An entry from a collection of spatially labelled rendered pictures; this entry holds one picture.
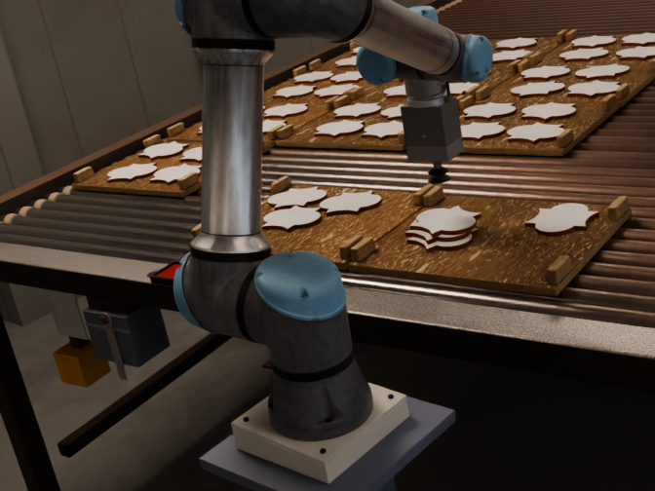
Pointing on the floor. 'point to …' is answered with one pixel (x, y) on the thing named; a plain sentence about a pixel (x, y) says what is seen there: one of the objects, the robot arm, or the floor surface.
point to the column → (242, 466)
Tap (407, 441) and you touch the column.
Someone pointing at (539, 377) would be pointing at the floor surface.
